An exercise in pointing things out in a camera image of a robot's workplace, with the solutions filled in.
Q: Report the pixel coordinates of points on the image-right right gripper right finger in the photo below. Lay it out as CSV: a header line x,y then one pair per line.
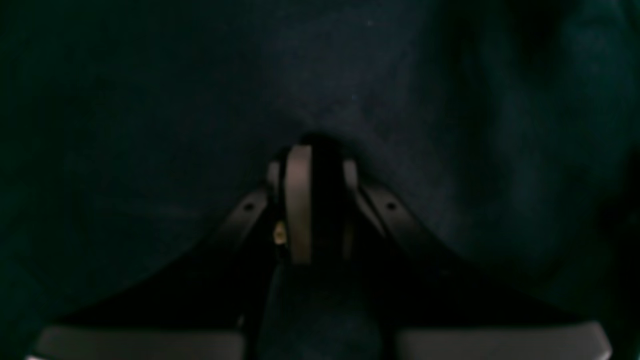
x,y
436,306

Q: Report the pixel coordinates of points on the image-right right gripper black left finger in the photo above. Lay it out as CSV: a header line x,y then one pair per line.
x,y
208,303

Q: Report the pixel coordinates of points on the black t-shirt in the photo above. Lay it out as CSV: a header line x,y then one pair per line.
x,y
509,128

